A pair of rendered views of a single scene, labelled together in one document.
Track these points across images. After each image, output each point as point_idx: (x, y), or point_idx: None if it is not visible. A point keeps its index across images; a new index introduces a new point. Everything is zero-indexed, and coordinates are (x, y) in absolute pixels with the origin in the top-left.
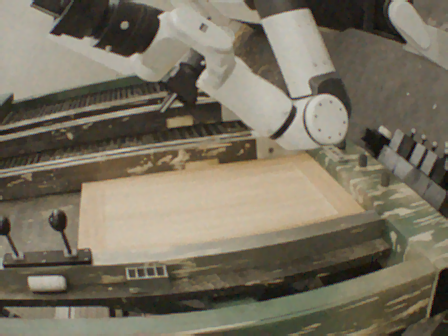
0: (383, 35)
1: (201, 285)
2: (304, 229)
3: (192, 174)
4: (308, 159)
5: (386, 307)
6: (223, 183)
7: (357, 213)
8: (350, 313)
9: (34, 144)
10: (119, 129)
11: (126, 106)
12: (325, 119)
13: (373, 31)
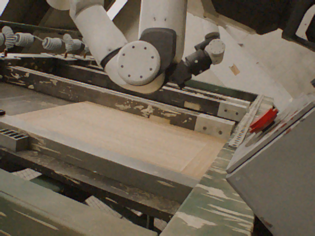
0: (310, 45)
1: (34, 158)
2: (128, 159)
3: (146, 121)
4: (224, 143)
5: None
6: (153, 130)
7: (182, 173)
8: (32, 226)
9: (99, 80)
10: (154, 95)
11: (174, 87)
12: (132, 60)
13: (294, 35)
